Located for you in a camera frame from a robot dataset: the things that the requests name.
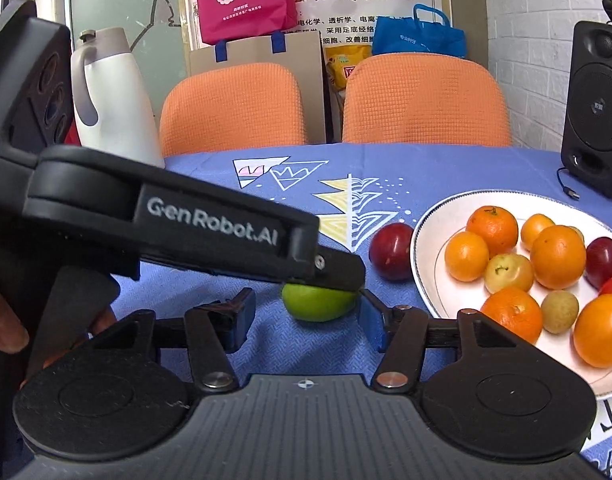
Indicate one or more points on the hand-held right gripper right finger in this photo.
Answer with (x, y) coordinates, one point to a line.
(368, 317)

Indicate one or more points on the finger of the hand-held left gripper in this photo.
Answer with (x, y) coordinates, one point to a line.
(336, 272)

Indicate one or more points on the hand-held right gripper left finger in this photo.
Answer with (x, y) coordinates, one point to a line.
(243, 321)

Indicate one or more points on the green apple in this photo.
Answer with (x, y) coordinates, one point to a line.
(318, 305)

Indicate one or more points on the dark orange tangerine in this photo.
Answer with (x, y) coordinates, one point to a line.
(491, 230)
(511, 315)

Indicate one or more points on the yellow plum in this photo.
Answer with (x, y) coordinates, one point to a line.
(509, 272)
(578, 233)

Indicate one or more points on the small orange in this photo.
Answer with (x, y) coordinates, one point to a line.
(534, 227)

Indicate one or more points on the tan longan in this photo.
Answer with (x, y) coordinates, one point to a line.
(559, 311)

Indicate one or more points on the white plate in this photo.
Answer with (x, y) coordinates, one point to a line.
(560, 350)

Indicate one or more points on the large orange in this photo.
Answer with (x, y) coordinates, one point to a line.
(600, 331)

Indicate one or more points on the red plum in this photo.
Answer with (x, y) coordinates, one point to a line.
(605, 260)
(391, 251)

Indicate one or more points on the person's left hand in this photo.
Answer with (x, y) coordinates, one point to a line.
(6, 330)

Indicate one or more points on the white thermos jug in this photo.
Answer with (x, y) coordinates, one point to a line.
(116, 100)

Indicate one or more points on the blue printed tablecloth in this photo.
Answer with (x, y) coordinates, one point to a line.
(435, 170)

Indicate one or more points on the orange chair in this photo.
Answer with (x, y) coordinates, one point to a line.
(425, 100)
(231, 110)

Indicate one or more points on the yellow snack packet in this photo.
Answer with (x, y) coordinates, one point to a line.
(348, 65)

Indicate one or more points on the pink tote bag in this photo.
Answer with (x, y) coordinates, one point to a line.
(243, 0)

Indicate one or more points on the blue plastic bag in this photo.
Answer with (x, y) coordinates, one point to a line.
(415, 35)

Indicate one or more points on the black speaker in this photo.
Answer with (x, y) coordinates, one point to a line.
(595, 110)

